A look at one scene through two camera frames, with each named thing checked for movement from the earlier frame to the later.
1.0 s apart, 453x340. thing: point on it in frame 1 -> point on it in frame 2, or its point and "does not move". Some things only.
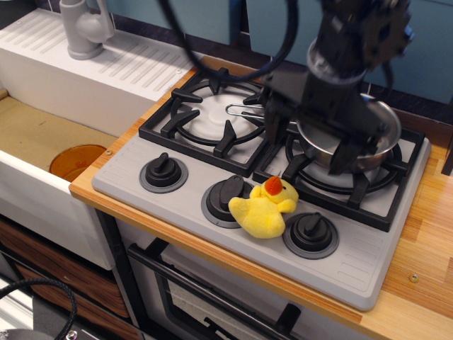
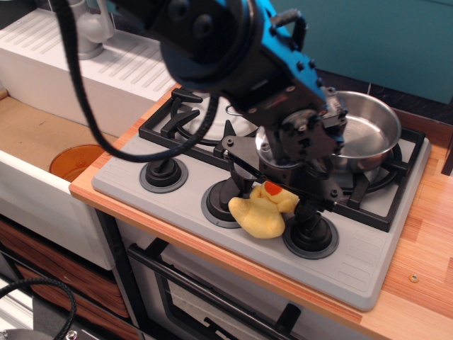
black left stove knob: x=163 y=174 does not move
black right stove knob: x=311 y=236 does not move
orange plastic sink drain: x=69 y=161 does not move
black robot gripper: x=330 y=93 -> x=315 y=178
